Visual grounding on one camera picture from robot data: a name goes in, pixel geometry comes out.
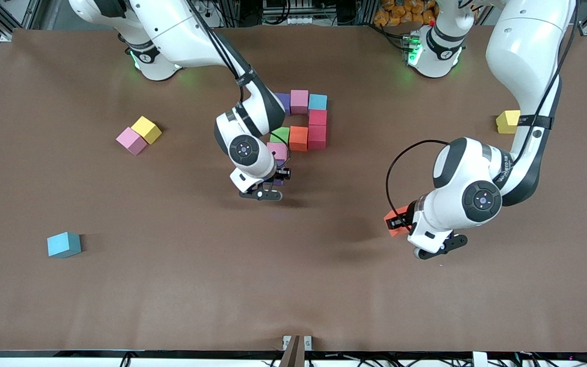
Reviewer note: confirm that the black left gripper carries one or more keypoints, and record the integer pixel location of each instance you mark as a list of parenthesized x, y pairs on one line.
[(409, 215)]

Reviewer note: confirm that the purple foam block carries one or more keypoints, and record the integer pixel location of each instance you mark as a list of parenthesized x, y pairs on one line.
[(278, 180), (285, 101)]

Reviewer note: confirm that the orange foam block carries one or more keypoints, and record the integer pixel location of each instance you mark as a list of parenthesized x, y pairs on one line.
[(393, 225), (298, 138)]

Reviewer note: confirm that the light pink foam block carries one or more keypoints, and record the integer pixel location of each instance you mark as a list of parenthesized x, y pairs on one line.
[(131, 141), (299, 101), (279, 151)]

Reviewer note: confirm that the green foam block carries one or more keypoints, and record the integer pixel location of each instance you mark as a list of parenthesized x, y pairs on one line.
[(282, 135)]

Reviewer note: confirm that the magenta red foam block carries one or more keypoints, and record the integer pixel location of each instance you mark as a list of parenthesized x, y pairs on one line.
[(317, 137), (317, 117)]

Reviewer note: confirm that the cyan foam block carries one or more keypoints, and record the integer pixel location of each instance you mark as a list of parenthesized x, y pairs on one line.
[(317, 102), (62, 243)]

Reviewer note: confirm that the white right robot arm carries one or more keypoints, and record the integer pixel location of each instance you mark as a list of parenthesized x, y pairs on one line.
[(181, 30)]

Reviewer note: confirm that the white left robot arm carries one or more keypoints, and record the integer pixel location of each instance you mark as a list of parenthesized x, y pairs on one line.
[(523, 51)]

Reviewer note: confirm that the table cover mat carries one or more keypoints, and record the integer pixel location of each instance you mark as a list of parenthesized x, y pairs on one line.
[(293, 265)]

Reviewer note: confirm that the yellow foam block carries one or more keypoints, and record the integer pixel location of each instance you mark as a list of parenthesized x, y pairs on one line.
[(147, 130), (506, 121)]

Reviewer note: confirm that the small white socket strip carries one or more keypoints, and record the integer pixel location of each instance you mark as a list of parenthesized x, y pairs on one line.
[(298, 20)]

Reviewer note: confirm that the white tag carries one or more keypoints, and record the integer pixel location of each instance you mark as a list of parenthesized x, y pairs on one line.
[(480, 360)]

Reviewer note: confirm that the black equipment rack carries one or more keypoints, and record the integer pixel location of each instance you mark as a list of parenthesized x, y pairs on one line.
[(334, 10)]

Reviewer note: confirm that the pile of orange objects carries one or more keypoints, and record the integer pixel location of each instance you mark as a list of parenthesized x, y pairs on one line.
[(400, 12)]

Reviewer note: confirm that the camera mount post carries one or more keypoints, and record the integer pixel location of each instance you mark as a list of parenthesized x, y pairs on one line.
[(293, 357)]

